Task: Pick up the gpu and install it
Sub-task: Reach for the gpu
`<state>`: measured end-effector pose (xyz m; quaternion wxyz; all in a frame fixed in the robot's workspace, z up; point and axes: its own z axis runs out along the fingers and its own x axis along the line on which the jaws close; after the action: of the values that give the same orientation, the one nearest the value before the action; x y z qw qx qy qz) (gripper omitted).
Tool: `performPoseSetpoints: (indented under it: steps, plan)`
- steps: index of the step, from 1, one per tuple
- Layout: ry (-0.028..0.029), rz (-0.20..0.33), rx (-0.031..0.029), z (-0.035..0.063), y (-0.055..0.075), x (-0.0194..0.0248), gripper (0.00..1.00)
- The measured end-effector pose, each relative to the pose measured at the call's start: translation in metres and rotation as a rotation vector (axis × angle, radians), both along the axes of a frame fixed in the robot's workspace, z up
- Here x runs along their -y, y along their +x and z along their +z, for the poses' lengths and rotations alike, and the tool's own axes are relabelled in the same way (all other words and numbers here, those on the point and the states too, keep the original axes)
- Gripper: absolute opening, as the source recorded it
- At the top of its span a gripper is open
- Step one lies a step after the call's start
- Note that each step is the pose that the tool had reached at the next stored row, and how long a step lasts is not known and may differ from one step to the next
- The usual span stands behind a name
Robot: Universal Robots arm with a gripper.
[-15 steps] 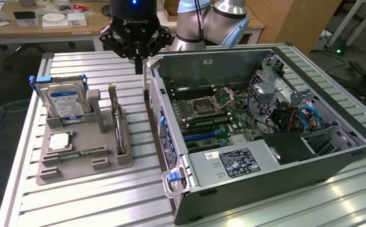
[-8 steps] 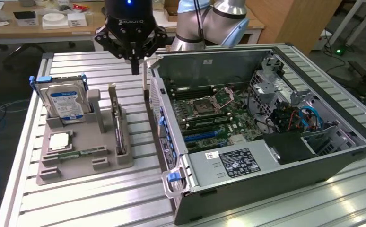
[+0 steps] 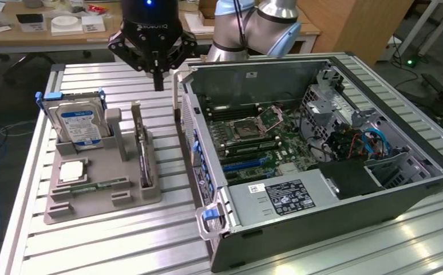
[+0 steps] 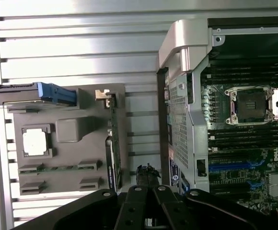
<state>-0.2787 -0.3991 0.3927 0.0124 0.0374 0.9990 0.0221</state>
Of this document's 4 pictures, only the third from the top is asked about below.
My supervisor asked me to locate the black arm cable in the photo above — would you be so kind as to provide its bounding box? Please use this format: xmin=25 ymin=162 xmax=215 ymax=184
xmin=234 ymin=0 xmax=250 ymax=48

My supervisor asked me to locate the grey power supply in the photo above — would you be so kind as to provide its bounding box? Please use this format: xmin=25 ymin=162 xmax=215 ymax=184
xmin=227 ymin=168 xmax=339 ymax=227

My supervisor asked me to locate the white box black lid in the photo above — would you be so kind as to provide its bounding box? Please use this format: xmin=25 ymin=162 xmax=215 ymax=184
xmin=15 ymin=13 xmax=50 ymax=32

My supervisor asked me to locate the grey parts rack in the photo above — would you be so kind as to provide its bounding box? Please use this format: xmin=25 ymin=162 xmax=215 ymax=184
xmin=45 ymin=108 xmax=165 ymax=226

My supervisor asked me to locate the plain white box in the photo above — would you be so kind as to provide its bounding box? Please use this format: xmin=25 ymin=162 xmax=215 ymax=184
xmin=82 ymin=15 xmax=107 ymax=33

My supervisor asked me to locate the black plastic air shroud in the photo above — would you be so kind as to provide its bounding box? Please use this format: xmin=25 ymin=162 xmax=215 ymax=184
xmin=317 ymin=160 xmax=387 ymax=200

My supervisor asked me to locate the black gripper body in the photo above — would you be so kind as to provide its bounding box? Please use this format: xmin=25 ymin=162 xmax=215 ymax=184
xmin=121 ymin=0 xmax=185 ymax=58

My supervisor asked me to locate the green graphics card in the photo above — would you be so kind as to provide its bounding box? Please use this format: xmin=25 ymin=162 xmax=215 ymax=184
xmin=130 ymin=100 xmax=157 ymax=190

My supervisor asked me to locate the hard disk blue caddy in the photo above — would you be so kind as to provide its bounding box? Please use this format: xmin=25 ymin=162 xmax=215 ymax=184
xmin=34 ymin=87 xmax=107 ymax=150

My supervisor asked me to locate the black RAM stick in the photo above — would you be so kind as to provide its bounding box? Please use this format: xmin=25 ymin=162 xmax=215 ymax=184
xmin=225 ymin=140 xmax=281 ymax=157

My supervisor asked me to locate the grey sheet metal bracket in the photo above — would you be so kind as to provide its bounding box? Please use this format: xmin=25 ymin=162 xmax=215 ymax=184
xmin=363 ymin=151 xmax=437 ymax=190

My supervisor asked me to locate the metal socket cover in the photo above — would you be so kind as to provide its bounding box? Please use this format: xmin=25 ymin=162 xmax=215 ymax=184
xmin=258 ymin=104 xmax=286 ymax=131

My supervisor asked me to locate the metal disk bay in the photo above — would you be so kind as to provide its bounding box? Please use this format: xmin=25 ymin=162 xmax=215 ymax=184
xmin=299 ymin=68 xmax=379 ymax=135

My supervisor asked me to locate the green RAM stick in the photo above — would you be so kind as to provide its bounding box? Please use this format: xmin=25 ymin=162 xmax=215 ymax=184
xmin=53 ymin=179 xmax=127 ymax=195

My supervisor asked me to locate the blue wire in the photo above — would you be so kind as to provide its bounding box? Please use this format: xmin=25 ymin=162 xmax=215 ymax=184
xmin=361 ymin=128 xmax=393 ymax=157

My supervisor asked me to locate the silver CPU chip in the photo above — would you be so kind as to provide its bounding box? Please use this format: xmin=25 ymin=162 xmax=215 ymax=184
xmin=59 ymin=162 xmax=87 ymax=182

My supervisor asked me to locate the wooden desk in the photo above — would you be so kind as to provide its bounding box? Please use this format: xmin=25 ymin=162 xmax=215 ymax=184
xmin=0 ymin=0 xmax=322 ymax=55

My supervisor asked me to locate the green motherboard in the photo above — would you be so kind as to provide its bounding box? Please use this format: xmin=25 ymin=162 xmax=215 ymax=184
xmin=198 ymin=96 xmax=322 ymax=186

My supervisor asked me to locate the stack of white papers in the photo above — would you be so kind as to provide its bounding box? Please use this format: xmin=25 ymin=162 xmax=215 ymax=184
xmin=185 ymin=13 xmax=218 ymax=35

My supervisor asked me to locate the black office chair base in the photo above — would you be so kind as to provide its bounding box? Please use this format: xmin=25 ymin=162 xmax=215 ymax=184
xmin=0 ymin=50 xmax=93 ymax=84

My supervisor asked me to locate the orange wire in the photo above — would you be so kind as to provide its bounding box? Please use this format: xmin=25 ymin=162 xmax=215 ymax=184
xmin=351 ymin=134 xmax=383 ymax=158

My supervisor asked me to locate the cardboard box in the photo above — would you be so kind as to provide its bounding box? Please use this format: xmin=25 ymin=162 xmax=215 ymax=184
xmin=198 ymin=0 xmax=219 ymax=26

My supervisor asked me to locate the white round container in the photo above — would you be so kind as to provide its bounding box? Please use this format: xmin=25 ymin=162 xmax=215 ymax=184
xmin=50 ymin=15 xmax=83 ymax=37

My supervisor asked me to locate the wooden cabinet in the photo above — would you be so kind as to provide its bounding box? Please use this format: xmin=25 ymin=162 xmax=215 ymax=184
xmin=313 ymin=0 xmax=416 ymax=65

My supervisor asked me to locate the white desk frame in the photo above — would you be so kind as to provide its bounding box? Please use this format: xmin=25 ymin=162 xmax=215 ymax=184
xmin=395 ymin=0 xmax=443 ymax=78

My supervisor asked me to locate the silver chipset heatsink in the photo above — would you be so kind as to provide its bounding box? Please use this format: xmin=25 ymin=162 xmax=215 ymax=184
xmin=277 ymin=163 xmax=307 ymax=176

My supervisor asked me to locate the long blue expansion slot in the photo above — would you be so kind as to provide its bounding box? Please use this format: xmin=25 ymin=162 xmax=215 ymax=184
xmin=221 ymin=158 xmax=271 ymax=172

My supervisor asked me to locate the black open PC case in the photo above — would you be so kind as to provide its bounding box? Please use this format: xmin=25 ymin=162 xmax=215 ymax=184
xmin=171 ymin=56 xmax=443 ymax=273

